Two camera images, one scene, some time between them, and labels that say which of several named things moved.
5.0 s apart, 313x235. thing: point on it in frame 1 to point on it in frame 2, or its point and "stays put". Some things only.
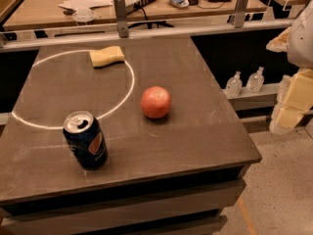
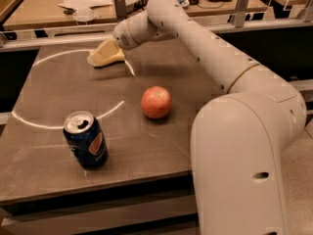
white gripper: [301, 39] to [121, 34]
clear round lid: [83, 15] stays put
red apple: [156, 102] stays put
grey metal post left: [119, 1] stays put
